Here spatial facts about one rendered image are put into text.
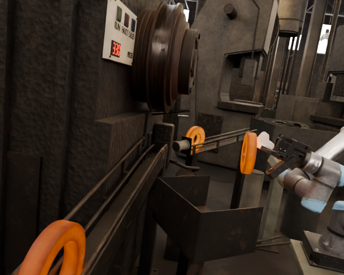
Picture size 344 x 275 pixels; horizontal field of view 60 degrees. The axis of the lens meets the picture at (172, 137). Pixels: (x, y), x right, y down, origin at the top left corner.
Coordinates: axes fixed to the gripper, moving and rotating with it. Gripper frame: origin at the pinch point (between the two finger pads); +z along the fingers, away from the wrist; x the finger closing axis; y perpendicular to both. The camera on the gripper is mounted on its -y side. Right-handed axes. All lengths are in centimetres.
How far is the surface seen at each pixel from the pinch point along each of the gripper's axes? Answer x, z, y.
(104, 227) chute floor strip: 37, 32, -34
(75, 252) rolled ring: 61, 31, -26
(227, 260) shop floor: -61, -31, -80
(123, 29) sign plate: 11, 55, 18
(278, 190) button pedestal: -87, -46, -32
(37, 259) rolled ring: 73, 34, -20
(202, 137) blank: -73, 14, -19
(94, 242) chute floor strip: 44, 32, -34
